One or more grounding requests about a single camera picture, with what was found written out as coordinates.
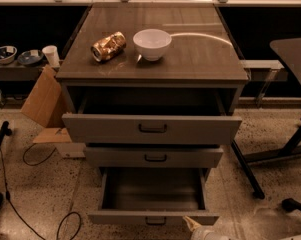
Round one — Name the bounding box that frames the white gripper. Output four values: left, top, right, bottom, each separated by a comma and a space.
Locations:
183, 216, 230, 240

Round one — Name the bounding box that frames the grey bottom drawer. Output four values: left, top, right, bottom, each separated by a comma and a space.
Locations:
89, 168, 218, 226

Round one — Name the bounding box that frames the grey drawer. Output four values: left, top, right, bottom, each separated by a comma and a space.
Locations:
62, 114, 242, 145
89, 168, 218, 226
84, 147, 223, 168

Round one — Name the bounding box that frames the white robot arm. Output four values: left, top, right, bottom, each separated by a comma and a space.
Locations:
183, 216, 301, 240

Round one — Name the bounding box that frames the grey top drawer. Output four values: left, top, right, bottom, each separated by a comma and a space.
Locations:
62, 114, 242, 145

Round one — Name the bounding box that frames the grey middle drawer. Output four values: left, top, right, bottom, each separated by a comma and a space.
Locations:
84, 147, 223, 168

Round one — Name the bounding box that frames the grey drawer cabinet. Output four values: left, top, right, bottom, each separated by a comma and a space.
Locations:
55, 2, 250, 185

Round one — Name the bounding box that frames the black caster base right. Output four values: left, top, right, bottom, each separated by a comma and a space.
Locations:
281, 198, 301, 212

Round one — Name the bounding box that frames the white bowl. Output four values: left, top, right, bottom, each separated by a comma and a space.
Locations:
133, 29, 172, 62

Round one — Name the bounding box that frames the brown cardboard box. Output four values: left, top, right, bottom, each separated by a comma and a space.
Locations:
21, 65, 71, 144

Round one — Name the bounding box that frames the crushed golden soda can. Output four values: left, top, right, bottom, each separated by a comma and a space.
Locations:
91, 32, 126, 62

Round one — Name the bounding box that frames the white paper cup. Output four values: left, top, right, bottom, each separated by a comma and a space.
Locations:
42, 45, 60, 68

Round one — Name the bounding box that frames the blue bowl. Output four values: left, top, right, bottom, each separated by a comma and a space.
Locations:
17, 50, 43, 66
0, 45, 17, 65

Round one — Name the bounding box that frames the grey side shelf left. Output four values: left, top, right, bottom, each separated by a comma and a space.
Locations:
0, 61, 57, 82

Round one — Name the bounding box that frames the blue bowl far left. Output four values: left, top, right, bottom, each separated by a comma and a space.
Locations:
0, 45, 17, 65

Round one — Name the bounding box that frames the black cable on floor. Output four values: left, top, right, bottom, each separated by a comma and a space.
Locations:
0, 127, 82, 240

